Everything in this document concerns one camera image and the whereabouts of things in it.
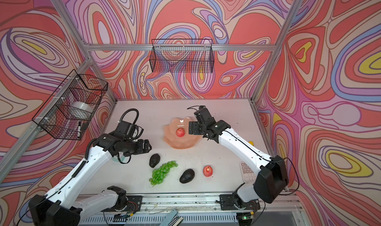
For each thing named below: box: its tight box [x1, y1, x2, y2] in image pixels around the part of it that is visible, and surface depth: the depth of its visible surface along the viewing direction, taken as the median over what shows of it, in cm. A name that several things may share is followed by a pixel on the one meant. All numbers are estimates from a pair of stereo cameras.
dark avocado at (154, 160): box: [148, 153, 161, 169], surface depth 86 cm
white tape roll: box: [70, 101, 95, 113], surface depth 75 cm
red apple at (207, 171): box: [202, 165, 213, 177], surface depth 82 cm
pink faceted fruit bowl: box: [163, 117, 203, 150], surface depth 98 cm
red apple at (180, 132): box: [176, 127, 186, 138], surface depth 98 cm
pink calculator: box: [239, 161, 257, 184], surface depth 83 cm
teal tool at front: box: [159, 209, 179, 226], surface depth 69 cm
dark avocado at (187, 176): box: [179, 168, 196, 184], surface depth 79 cm
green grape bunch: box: [149, 160, 179, 187], surface depth 80 cm
